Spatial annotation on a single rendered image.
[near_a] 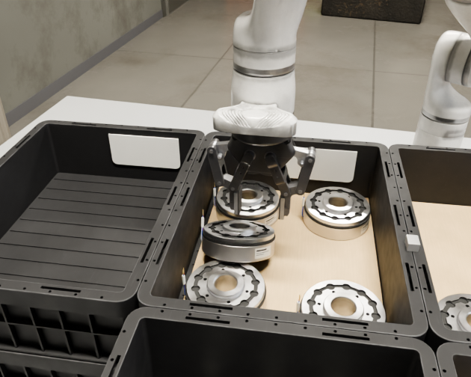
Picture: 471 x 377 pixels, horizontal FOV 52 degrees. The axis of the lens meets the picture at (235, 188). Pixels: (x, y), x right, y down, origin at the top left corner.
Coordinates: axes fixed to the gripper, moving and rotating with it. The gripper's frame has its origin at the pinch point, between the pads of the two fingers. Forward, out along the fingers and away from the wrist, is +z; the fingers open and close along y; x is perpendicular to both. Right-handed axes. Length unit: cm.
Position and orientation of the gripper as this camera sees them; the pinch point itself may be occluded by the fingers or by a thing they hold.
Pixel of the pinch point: (259, 205)
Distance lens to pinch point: 66.1
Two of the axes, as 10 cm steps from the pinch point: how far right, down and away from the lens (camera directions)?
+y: -9.8, -1.0, 1.6
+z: 0.0, 8.4, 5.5
